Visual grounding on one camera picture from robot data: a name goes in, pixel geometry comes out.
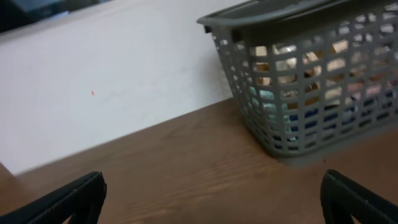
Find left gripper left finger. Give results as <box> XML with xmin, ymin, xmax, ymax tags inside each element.
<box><xmin>1</xmin><ymin>172</ymin><xmax>107</xmax><ymax>224</ymax></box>

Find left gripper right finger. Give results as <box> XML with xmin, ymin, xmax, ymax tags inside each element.
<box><xmin>320</xmin><ymin>169</ymin><xmax>397</xmax><ymax>224</ymax></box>

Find teal snack pack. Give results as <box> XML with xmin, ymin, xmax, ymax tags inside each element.
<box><xmin>249</xmin><ymin>86</ymin><xmax>299</xmax><ymax>142</ymax></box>

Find beige paper bag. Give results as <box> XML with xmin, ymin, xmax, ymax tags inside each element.
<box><xmin>254</xmin><ymin>40</ymin><xmax>348</xmax><ymax>106</ymax></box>

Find grey plastic mesh basket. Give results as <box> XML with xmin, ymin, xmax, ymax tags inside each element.
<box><xmin>198</xmin><ymin>0</ymin><xmax>397</xmax><ymax>160</ymax></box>

